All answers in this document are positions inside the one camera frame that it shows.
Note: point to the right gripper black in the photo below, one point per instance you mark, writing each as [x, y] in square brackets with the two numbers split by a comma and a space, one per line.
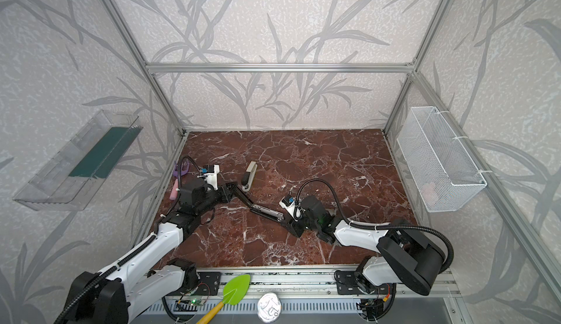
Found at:
[291, 221]

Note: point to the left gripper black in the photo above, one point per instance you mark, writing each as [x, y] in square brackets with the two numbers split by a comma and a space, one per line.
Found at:
[225, 192]

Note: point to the beige stapler black cap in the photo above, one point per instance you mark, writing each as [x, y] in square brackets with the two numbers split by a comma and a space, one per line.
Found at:
[248, 176]

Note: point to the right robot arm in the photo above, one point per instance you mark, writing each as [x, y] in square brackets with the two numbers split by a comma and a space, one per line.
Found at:
[404, 253]

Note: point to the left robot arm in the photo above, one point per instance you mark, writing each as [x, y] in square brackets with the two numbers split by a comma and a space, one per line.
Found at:
[121, 291]

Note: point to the purple pink toy rake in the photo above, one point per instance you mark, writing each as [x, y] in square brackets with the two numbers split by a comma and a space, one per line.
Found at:
[184, 170]

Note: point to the green plastic toy shovel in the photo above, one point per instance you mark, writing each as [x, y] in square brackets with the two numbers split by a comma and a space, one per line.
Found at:
[234, 292]

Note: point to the crumpled white paper cup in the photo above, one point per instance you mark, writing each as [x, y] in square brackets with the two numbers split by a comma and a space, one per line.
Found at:
[269, 308]

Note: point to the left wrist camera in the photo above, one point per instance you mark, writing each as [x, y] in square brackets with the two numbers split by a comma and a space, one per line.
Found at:
[209, 173]

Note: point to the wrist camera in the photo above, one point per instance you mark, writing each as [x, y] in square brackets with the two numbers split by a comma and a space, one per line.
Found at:
[209, 173]
[290, 205]

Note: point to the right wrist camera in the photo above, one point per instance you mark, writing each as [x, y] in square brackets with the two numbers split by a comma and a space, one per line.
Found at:
[290, 205]

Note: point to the aluminium front rail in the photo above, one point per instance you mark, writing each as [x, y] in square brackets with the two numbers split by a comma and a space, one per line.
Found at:
[288, 282]

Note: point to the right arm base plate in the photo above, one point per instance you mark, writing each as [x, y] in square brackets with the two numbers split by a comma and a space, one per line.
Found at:
[353, 283]

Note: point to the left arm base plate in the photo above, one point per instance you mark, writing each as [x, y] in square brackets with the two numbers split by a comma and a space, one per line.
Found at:
[204, 283]

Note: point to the white wire mesh basket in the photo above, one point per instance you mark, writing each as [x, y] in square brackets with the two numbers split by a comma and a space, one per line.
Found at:
[445, 175]

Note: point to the clear plastic wall tray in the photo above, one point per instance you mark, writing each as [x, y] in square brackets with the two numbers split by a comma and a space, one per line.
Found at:
[69, 180]

